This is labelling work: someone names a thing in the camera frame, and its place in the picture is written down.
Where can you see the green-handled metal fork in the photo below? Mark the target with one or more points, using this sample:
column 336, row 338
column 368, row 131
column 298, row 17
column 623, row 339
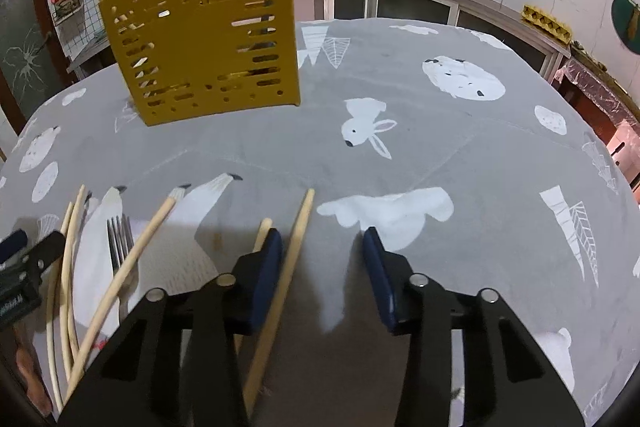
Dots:
column 120, row 242

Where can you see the green round wall board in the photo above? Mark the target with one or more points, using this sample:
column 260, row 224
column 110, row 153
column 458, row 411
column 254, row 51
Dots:
column 625, row 18

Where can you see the dark wooden glass door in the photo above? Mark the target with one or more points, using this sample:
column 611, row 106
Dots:
column 33, row 64

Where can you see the yellow perforated utensil holder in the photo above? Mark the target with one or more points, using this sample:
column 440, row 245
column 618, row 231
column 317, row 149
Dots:
column 184, row 59

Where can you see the red side table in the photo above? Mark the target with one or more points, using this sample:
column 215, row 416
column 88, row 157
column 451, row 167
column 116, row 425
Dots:
column 607, row 108

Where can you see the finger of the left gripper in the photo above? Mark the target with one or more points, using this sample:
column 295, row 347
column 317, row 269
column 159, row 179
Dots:
column 13, row 244
column 43, row 254

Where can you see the yellow egg tray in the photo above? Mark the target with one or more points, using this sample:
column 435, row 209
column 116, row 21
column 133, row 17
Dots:
column 547, row 23

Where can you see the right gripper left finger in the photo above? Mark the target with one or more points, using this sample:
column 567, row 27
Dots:
column 173, row 360

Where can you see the grey animal print tablecloth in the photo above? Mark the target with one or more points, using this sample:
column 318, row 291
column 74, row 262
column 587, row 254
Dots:
column 463, row 158

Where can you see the person's left hand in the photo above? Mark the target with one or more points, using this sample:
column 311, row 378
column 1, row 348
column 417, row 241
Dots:
column 25, row 363

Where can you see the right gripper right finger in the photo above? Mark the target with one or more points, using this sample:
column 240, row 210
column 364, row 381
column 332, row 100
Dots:
column 508, row 380

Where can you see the kitchen counter with cabinets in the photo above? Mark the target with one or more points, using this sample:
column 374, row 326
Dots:
column 506, row 24

